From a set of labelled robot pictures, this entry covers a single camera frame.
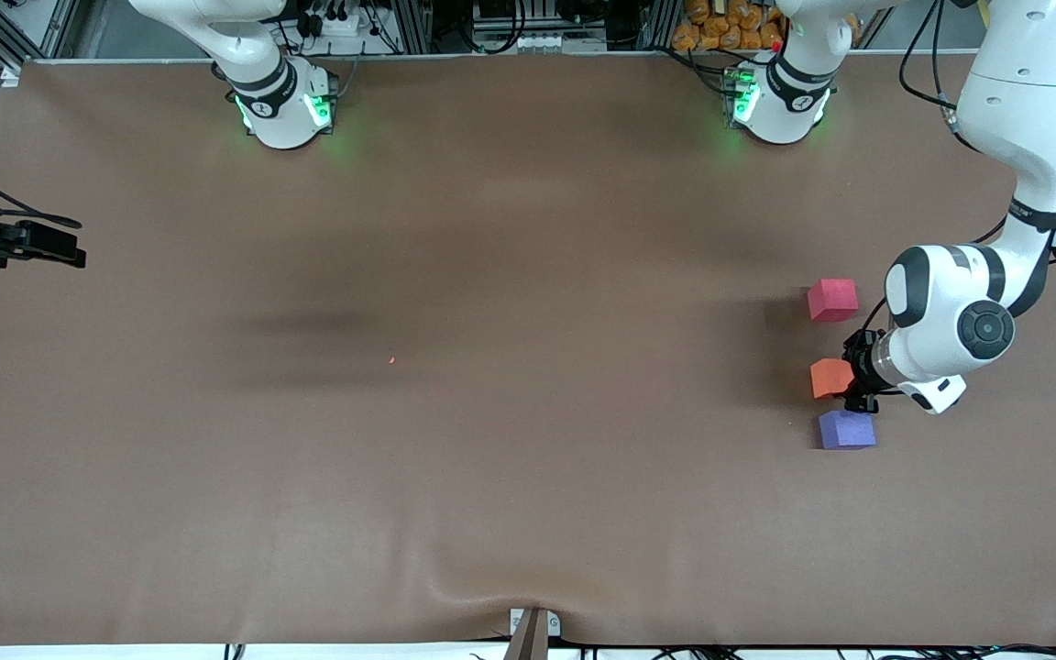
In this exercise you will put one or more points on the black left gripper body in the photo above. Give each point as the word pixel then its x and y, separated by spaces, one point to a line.
pixel 860 360

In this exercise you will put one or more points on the orange foam block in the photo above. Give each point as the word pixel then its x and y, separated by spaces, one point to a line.
pixel 829 378

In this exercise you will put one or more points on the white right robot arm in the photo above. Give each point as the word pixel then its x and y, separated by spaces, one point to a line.
pixel 253 55

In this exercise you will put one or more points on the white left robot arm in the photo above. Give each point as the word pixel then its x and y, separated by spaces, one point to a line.
pixel 1023 92

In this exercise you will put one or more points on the purple foam block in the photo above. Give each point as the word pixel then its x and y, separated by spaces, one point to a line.
pixel 846 431

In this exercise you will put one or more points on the red foam block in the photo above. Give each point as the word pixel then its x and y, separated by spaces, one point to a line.
pixel 832 300

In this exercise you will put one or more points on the brown table cover mat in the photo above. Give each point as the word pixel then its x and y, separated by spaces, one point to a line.
pixel 528 458

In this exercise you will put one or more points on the pile of orange bags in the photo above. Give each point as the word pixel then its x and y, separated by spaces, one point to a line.
pixel 730 23

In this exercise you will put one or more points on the white power strip with plugs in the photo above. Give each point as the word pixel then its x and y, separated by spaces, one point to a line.
pixel 335 22

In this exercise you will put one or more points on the aluminium corner bracket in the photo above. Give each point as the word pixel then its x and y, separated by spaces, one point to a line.
pixel 10 73

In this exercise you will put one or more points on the aluminium frame post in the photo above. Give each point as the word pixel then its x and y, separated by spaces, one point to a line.
pixel 661 23
pixel 418 23

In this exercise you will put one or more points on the small metal edge bracket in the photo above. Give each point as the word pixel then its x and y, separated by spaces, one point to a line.
pixel 517 623

